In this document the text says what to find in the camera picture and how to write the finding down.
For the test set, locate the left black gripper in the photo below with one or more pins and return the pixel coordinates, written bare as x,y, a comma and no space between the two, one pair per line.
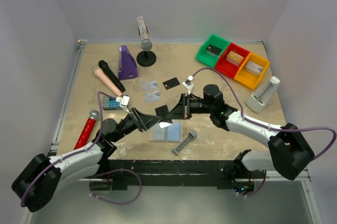
137,119

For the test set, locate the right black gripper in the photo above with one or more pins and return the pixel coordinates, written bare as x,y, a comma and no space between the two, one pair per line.
187,106

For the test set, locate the black credit card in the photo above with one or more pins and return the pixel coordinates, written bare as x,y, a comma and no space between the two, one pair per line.
171,83
163,111

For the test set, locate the white gold credit card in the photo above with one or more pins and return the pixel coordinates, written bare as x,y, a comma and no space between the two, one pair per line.
152,96

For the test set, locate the silver credit card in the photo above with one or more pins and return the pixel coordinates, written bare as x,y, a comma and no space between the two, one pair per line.
150,85

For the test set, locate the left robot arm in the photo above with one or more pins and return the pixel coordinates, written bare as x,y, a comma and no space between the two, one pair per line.
44,176

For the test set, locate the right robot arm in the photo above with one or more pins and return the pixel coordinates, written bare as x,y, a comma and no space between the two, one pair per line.
288,153

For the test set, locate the purple wedge holder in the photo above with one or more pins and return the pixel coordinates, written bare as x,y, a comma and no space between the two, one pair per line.
127,67

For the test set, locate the black card in green bin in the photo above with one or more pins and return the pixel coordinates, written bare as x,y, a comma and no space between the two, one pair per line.
213,51

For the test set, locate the tan card in red bin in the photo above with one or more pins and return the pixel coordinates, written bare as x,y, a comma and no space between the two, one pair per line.
234,58

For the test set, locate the white card in yellow bin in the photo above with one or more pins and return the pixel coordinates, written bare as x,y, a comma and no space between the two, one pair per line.
254,68

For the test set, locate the grey truss bar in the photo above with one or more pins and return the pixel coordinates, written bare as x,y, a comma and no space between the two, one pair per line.
191,136

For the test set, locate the blue toy brick block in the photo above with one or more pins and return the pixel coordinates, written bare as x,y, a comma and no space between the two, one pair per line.
110,104

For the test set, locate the red glitter microphone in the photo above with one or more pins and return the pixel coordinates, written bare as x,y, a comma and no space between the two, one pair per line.
93,116

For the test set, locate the black round stand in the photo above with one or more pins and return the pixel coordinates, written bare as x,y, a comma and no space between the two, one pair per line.
146,59

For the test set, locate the red storage bin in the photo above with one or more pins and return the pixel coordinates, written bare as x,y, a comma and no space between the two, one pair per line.
227,68

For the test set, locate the beige microphone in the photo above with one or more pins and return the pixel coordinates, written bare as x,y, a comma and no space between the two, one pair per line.
98,72

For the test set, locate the glitter microphone on stand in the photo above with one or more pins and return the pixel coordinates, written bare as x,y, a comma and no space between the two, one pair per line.
146,44

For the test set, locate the green storage bin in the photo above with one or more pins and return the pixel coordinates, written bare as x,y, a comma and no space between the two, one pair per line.
217,41

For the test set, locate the yellow storage bin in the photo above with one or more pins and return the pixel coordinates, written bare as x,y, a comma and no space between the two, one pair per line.
247,79

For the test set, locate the white grey stand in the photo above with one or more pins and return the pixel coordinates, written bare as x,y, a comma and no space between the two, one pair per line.
260,99

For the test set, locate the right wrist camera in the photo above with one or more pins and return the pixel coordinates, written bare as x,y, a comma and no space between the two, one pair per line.
188,84

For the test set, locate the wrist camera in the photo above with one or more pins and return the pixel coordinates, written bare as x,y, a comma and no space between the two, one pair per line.
123,102
188,84

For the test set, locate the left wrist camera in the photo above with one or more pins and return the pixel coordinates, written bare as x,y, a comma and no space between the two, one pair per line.
123,102

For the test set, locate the black base frame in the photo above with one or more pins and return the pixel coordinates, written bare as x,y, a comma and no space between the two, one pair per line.
175,173

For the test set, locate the aluminium frame rail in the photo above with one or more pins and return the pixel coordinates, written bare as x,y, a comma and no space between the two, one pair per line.
62,117

